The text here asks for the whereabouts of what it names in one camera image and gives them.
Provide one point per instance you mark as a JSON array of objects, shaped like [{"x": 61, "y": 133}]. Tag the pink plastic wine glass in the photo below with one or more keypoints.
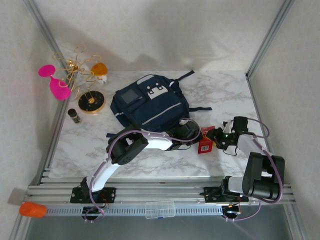
[{"x": 58, "y": 87}]

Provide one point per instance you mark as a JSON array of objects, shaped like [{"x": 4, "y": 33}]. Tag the small dark bottle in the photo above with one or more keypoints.
[{"x": 74, "y": 116}]

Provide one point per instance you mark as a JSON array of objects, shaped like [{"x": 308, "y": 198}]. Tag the navy blue backpack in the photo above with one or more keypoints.
[{"x": 150, "y": 102}]

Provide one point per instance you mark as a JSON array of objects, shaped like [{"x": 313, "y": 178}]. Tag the aluminium rail frame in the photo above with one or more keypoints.
[{"x": 160, "y": 191}]

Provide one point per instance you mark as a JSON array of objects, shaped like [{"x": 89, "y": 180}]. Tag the orange plastic cup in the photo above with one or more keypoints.
[{"x": 32, "y": 210}]

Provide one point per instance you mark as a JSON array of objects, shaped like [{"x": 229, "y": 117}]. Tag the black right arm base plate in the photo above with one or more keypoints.
[{"x": 212, "y": 195}]

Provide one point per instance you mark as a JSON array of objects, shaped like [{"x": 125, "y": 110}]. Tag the aluminium frame post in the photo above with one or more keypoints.
[
  {"x": 40, "y": 20},
  {"x": 270, "y": 37}
]

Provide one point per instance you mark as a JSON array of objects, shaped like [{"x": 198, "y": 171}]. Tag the red flat pack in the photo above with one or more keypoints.
[{"x": 205, "y": 147}]

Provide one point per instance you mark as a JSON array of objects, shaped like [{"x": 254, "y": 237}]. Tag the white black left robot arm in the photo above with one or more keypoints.
[{"x": 157, "y": 141}]

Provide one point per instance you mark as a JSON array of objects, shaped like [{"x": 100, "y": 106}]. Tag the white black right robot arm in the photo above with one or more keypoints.
[{"x": 262, "y": 180}]

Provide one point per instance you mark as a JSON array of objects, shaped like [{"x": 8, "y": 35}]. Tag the clear plastic organizer box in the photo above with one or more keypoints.
[{"x": 160, "y": 210}]

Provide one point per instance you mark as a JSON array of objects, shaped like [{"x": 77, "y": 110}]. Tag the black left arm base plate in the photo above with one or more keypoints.
[{"x": 107, "y": 193}]

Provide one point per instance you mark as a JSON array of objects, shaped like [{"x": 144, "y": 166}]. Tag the orange plastic wine glass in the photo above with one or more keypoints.
[{"x": 99, "y": 69}]

